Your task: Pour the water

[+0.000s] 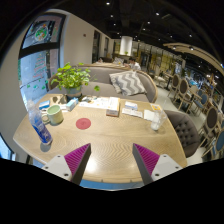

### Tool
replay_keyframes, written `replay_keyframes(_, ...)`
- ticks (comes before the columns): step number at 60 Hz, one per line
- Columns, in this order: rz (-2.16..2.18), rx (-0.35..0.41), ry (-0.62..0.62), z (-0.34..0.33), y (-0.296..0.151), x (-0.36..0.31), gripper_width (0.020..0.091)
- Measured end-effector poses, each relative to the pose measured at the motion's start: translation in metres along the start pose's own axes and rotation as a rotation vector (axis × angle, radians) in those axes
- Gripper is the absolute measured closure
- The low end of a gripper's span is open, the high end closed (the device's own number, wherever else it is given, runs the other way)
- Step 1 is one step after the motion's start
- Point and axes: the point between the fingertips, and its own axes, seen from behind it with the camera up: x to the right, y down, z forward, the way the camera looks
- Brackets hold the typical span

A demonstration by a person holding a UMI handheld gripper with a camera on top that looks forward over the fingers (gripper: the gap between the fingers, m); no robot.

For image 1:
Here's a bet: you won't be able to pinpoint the light blue tissue pack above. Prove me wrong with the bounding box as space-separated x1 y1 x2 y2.
65 97 80 112

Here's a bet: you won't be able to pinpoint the clear drinking glass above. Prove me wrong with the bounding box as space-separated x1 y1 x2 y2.
150 109 168 132

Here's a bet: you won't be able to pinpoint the white paper sheets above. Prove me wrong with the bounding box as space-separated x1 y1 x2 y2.
121 107 144 119

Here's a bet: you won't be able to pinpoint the grey tufted chair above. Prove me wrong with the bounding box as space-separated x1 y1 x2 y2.
164 109 202 159

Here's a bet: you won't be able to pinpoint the person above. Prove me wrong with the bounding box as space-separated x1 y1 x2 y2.
128 58 142 72

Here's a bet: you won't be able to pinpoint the white orange-print box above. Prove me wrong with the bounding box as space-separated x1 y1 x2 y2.
105 96 121 118

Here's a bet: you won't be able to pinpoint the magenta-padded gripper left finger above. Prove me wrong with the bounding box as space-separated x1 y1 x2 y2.
41 143 92 186

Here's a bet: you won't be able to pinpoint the group of round-back chairs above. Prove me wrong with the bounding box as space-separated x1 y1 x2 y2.
166 73 224 161

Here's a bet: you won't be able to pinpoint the green potted plant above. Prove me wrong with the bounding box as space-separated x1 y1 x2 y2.
49 62 101 99

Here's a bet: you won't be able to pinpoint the blue white card pack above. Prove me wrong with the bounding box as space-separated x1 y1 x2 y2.
38 99 51 110

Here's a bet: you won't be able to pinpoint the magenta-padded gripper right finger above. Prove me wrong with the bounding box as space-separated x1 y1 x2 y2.
132 143 184 186

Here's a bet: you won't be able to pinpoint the blue white packet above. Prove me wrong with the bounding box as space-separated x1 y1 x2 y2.
124 100 139 111

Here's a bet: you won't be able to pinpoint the pale green mug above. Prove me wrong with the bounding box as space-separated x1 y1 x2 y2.
41 104 65 126

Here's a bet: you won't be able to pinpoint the flat round red coaster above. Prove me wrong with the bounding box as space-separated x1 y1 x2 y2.
75 117 92 131

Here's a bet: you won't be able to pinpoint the yellow card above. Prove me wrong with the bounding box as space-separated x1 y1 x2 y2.
149 103 163 112

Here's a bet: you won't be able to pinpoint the clear blue-label drink bottle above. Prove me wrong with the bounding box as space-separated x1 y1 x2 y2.
27 99 54 146

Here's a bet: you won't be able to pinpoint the white printed pamphlet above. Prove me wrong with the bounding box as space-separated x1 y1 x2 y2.
77 95 111 110

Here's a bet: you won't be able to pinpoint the grey curved sofa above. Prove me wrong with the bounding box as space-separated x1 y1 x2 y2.
47 64 159 104

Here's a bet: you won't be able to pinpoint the group of ceiling lights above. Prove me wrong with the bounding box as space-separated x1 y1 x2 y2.
104 1 214 51

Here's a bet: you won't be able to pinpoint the white napkin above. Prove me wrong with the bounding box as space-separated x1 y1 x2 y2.
143 109 156 122

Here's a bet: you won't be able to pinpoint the grey white chevron cushion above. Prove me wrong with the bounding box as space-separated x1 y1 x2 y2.
108 70 148 97

